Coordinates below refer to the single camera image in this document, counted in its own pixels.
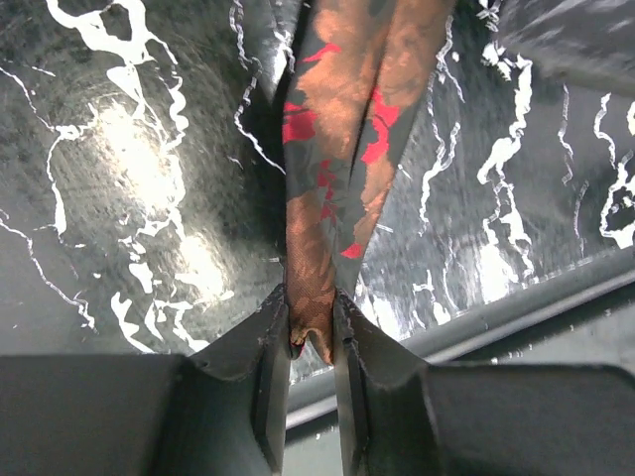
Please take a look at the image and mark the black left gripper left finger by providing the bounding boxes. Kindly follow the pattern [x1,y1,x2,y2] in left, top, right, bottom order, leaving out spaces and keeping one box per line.
[1,286,290,475]

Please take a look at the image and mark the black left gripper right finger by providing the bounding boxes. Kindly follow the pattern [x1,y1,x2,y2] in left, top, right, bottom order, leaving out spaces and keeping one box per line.
[333,292,634,475]

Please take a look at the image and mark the brown floral long tie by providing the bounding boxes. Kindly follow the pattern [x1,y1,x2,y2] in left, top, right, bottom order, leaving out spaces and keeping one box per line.
[282,0,454,363]

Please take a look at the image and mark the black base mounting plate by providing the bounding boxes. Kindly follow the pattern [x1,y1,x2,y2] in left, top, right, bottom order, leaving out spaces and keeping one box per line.
[284,248,634,475]

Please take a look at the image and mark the black marble pattern mat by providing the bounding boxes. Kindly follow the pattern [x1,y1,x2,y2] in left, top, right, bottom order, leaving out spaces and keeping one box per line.
[1,1,634,354]

